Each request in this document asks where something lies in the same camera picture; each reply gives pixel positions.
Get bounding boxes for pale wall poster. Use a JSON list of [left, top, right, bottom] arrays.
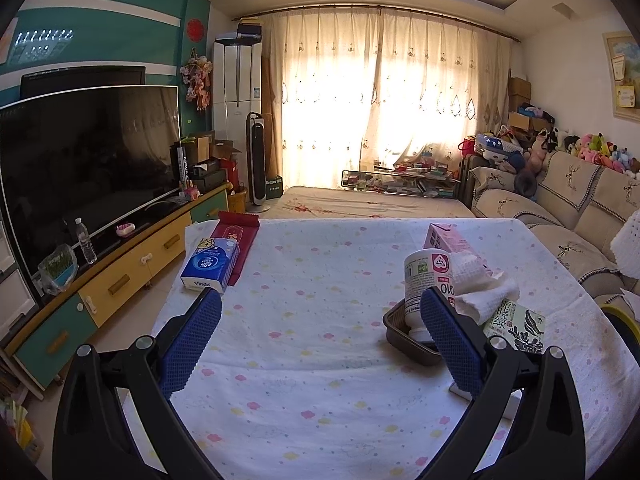
[[0, 17, 18, 66]]

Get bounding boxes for green printed box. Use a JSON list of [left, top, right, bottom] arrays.
[[482, 299, 547, 356]]

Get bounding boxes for stacked cardboard boxes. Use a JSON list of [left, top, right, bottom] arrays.
[[507, 76, 533, 111]]

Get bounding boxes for large black television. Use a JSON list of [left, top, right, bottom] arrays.
[[0, 85, 182, 281]]

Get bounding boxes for pink carton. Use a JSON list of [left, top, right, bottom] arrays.
[[423, 222, 493, 281]]

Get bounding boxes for white drawer unit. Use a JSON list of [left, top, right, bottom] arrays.
[[0, 220, 41, 341]]

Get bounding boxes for glass coffee table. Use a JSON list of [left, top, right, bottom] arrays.
[[341, 162, 461, 196]]

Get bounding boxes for black bin yellow rim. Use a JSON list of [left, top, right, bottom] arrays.
[[600, 302, 640, 361]]

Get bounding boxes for row of plush toys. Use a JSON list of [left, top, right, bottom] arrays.
[[500, 105, 640, 176]]

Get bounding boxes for clear water bottle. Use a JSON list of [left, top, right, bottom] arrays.
[[74, 217, 98, 265]]

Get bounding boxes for cream sheer curtain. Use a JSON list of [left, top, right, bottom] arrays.
[[377, 10, 511, 171], [260, 7, 383, 191]]

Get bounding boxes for white papers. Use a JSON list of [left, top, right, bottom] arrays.
[[619, 287, 640, 318]]

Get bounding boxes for black box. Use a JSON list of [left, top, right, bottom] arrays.
[[190, 157, 228, 191]]

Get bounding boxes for beige sofa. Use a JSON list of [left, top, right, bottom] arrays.
[[460, 150, 640, 311]]

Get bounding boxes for framed flower painting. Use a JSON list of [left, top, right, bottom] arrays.
[[602, 30, 640, 123]]

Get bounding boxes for black white tower fan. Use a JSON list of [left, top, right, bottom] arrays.
[[245, 111, 272, 213]]

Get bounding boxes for white bottle pink label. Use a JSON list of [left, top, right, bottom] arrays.
[[403, 249, 456, 343]]

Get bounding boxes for white dimpled foam sheet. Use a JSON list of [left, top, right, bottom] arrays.
[[610, 209, 640, 281]]

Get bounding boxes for white standing air conditioner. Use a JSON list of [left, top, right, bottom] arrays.
[[212, 35, 263, 196]]

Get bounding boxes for cream floral mat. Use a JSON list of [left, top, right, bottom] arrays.
[[270, 185, 476, 220]]

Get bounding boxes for white waffle paper towel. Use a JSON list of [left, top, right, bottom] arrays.
[[447, 251, 521, 326]]

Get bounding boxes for teal yellow TV cabinet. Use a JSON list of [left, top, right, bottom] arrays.
[[2, 182, 236, 393]]

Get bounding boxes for blue tissue pack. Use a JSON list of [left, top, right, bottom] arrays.
[[180, 236, 241, 294]]

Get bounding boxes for pink hanging flower decoration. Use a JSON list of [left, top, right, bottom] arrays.
[[181, 49, 213, 111]]

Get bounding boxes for dark curtain rod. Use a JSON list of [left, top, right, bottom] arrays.
[[232, 4, 522, 43]]

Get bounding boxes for open cardboard box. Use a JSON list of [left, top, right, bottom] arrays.
[[187, 132, 216, 163]]

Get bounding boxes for dark plastic tray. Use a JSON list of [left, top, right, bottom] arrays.
[[382, 297, 446, 367]]

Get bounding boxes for red cloth mat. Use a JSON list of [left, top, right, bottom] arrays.
[[210, 211, 261, 287]]

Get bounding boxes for pile of books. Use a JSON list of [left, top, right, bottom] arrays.
[[0, 355, 46, 461]]

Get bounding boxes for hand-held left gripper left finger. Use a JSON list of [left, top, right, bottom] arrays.
[[52, 287, 223, 480]]

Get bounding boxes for blue white star bag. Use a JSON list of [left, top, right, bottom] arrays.
[[472, 132, 523, 161]]

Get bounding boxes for clear plastic bag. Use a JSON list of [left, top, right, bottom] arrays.
[[37, 243, 79, 296]]

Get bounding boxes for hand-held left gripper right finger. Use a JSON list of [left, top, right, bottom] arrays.
[[420, 287, 586, 480]]

